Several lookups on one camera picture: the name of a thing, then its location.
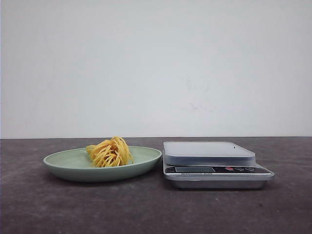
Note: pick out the yellow vermicelli noodle bundle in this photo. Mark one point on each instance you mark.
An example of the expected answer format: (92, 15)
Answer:
(112, 152)

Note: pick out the silver digital kitchen scale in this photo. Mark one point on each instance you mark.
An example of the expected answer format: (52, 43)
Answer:
(212, 165)

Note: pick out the light green round plate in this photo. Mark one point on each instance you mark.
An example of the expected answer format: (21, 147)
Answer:
(75, 165)

